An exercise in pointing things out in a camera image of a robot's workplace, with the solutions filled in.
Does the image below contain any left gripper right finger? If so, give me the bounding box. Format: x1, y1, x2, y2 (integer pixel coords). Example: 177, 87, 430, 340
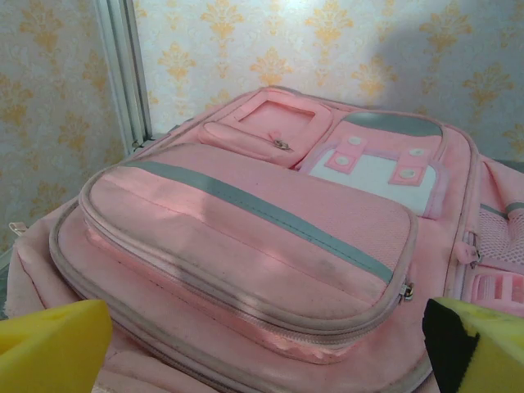
422, 296, 524, 393

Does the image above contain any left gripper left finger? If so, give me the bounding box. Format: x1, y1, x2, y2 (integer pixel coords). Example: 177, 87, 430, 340
0, 298, 115, 393

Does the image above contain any pink school backpack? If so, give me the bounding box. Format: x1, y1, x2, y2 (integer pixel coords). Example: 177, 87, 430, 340
4, 84, 524, 393

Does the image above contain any aluminium frame post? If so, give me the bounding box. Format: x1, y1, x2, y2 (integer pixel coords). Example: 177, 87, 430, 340
92, 0, 156, 151

